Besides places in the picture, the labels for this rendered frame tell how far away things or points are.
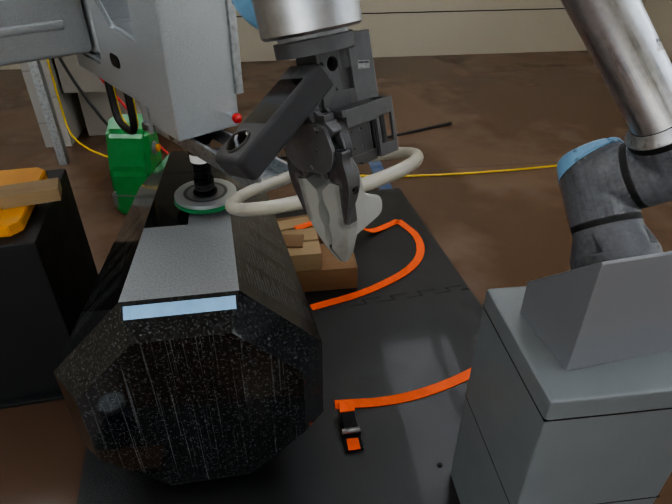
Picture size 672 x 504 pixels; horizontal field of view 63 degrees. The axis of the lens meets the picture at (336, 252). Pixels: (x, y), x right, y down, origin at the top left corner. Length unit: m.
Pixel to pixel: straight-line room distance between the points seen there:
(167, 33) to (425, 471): 1.65
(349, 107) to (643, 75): 0.78
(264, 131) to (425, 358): 2.11
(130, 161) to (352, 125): 3.11
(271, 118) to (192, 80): 1.27
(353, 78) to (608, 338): 0.99
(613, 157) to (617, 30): 0.30
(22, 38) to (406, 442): 1.97
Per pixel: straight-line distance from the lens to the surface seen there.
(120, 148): 3.58
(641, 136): 1.27
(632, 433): 1.50
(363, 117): 0.50
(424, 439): 2.22
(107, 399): 1.77
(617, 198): 1.33
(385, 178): 1.14
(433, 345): 2.57
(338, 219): 0.51
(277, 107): 0.47
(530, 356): 1.38
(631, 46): 1.17
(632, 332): 1.40
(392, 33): 6.95
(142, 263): 1.75
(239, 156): 0.45
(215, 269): 1.67
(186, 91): 1.72
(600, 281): 1.22
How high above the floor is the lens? 1.77
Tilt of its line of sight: 34 degrees down
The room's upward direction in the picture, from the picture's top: straight up
